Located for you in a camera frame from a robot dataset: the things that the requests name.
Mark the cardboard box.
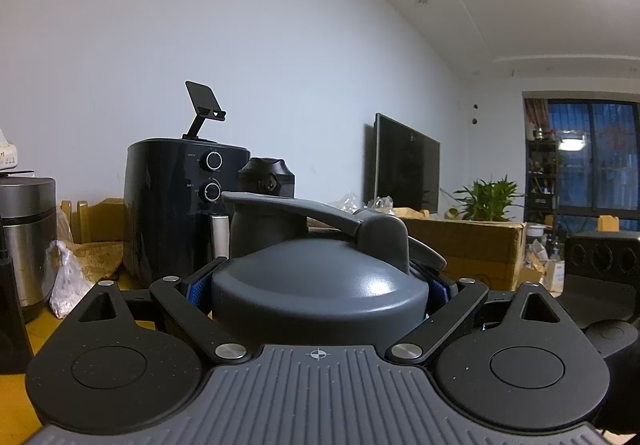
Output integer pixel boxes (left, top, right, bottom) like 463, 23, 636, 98
394, 212, 529, 292

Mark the green potted plant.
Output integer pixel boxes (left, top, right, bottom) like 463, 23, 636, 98
452, 174, 526, 224

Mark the dark blue air fryer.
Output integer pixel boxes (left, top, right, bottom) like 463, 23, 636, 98
122, 137, 251, 292

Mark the window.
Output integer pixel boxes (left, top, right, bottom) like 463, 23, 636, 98
522, 97, 640, 233

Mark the white plastic bag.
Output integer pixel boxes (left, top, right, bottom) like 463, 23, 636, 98
47, 239, 96, 319

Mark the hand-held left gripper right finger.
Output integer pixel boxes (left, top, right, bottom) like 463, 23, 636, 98
384, 274, 569, 366

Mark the black television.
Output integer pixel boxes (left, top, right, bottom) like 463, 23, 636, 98
374, 113, 441, 216

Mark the grey lid shaker bottle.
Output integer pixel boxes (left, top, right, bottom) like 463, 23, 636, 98
209, 191, 449, 347

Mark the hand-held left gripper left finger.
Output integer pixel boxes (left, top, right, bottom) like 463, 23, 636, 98
69, 258, 253, 366

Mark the black portable air pump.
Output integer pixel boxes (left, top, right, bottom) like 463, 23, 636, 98
0, 219, 34, 375

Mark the black phone stand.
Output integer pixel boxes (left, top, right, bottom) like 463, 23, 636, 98
182, 80, 227, 141

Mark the grey rice cooker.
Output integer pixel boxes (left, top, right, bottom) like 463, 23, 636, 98
0, 177, 59, 324

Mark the black gradient water bottle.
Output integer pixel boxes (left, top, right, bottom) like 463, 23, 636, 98
235, 157, 296, 200

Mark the clear bag of food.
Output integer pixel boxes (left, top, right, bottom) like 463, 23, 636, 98
339, 192, 396, 216

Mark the wooden chair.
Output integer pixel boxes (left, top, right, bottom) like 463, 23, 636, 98
59, 197, 126, 246

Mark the tissue pack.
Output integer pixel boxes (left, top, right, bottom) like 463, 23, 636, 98
0, 129, 19, 172

